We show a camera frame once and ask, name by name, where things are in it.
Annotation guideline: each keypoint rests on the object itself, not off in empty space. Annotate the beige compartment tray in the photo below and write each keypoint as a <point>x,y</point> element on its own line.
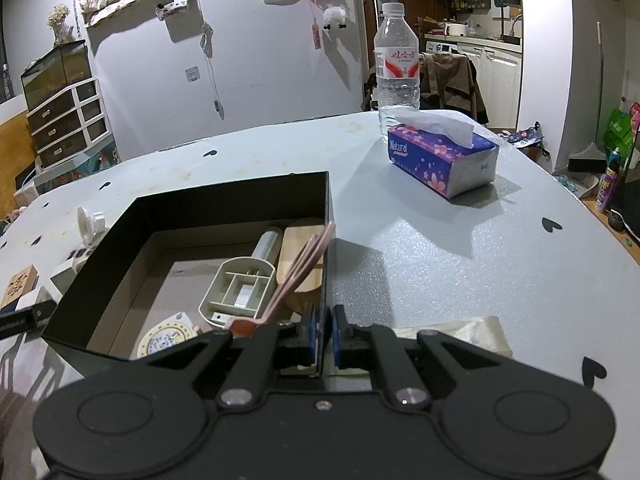
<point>227,290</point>

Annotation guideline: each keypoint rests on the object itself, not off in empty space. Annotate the clear wall holder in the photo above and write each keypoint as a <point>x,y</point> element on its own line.
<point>172,4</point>

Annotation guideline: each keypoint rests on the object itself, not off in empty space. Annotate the white drawer cabinet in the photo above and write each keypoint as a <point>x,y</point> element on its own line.
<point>67,125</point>

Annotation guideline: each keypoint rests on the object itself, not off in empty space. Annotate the clear water bottle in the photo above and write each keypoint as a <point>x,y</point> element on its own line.
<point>397,70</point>

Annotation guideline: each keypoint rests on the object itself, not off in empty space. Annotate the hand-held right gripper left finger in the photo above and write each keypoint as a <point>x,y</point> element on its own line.
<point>311,335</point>

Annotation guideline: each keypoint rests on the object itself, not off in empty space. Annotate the white sheep plush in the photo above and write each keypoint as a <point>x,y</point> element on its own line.
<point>334,17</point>

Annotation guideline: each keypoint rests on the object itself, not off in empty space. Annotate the carved wooden block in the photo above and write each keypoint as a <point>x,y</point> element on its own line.
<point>17,287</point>

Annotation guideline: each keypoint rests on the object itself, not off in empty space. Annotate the colourful printed bag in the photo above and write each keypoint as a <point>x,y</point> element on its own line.
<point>525,137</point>

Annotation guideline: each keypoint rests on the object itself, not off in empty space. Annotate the white kitchen base cabinet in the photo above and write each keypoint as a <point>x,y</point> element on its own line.
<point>495,80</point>

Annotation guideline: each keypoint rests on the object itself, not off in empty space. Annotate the white cooking pot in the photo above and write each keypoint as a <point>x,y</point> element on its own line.
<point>456,29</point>

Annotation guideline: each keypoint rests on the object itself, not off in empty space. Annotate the brown wooden door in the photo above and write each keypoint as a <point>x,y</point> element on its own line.
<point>367,10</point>

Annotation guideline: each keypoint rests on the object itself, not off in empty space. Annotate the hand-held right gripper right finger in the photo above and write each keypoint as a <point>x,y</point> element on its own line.
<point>341,335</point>

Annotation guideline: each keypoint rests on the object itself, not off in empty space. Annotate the cream plastic bag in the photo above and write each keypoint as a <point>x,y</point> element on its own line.
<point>465,332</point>

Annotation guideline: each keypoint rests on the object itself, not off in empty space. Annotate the chair with brown jacket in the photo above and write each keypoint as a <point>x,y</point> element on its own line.
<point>450,85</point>

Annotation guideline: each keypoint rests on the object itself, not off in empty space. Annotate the black cardboard box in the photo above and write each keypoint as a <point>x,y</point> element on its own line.
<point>235,195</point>

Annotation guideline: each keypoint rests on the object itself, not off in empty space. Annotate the wooden paddle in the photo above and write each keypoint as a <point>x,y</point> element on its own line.
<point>294,239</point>

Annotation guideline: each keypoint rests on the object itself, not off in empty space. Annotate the white rectangular box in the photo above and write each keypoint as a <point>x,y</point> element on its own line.
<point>64,272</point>

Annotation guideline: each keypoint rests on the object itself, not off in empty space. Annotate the white round cap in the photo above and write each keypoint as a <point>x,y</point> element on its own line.
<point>90,225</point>

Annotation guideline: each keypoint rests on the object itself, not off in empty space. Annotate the green plastic bag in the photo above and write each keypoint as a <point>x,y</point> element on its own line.
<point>617,125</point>

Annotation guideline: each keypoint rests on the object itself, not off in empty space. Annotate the pink scissors with brown sheath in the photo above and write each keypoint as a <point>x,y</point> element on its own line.
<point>300,266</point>

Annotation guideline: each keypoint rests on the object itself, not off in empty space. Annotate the purple spray can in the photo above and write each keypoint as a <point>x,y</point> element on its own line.
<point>607,182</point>

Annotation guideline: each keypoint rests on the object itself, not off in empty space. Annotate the purple tissue box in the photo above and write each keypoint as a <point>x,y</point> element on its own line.
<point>440,160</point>

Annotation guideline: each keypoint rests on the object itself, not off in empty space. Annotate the pile of plush toys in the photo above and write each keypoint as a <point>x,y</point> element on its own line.
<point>10,215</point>

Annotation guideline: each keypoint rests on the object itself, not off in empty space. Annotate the kitchen faucet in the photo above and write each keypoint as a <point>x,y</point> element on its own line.
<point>516,25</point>

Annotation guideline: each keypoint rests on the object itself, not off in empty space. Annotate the white plastic tube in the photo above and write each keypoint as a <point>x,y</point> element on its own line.
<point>267,242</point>

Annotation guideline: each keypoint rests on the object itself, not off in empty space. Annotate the dried flower vase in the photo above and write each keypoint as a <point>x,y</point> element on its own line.
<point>60,20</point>

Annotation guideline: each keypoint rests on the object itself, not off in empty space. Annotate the glass fish tank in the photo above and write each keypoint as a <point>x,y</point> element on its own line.
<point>55,75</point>

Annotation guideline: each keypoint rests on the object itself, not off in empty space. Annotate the clear wall hook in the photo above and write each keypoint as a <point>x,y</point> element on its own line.
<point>192,74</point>

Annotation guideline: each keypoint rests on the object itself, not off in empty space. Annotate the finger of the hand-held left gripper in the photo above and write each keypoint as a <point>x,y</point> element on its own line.
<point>37,311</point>

